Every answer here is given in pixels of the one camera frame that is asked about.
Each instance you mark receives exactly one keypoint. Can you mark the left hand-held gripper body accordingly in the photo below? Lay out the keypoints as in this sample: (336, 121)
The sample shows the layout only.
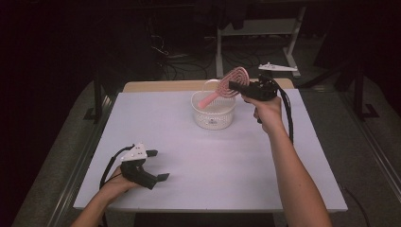
(134, 171)

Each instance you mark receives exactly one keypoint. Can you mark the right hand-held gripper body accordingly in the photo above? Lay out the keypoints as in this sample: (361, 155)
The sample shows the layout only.
(261, 91)

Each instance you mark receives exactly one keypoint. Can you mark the pink hairbrush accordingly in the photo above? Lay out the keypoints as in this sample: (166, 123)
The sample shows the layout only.
(208, 101)

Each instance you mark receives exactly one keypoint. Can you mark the white ribbed plastic basket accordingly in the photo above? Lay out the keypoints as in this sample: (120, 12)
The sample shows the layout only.
(214, 121)

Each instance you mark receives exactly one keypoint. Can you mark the person's left hand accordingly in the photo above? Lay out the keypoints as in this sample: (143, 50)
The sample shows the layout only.
(115, 186)

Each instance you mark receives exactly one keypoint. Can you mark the person's right hand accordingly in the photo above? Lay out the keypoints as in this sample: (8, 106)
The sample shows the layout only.
(269, 115)

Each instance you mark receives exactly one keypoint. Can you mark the black metal stand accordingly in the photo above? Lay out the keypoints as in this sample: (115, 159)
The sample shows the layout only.
(359, 91)
(98, 97)

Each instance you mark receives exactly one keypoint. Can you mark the metal floor rail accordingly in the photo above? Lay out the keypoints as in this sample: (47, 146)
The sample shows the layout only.
(78, 170)
(381, 157)

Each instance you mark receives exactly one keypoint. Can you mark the white metal desk frame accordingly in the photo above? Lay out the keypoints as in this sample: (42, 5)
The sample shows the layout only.
(258, 26)

